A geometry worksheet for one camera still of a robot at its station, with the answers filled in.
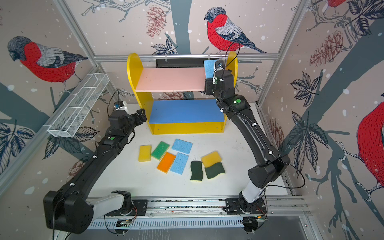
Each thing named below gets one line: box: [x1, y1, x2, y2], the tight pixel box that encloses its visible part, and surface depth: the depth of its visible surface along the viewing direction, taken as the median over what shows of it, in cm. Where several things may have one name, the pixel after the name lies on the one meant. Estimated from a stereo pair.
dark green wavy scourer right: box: [204, 162, 226, 179], surface depth 87 cm
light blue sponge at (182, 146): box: [172, 138, 193, 154], surface depth 97 cm
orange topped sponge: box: [156, 152, 176, 174], surface depth 90 cm
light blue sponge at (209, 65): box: [203, 59, 219, 79], surface depth 71 cm
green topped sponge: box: [151, 141, 171, 161], surface depth 94 cm
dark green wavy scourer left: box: [190, 160, 203, 181], surface depth 86 cm
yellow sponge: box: [138, 144, 152, 162], surface depth 94 cm
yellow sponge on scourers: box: [201, 150, 222, 168], surface depth 94 cm
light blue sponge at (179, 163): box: [170, 152, 189, 175], surface depth 90 cm
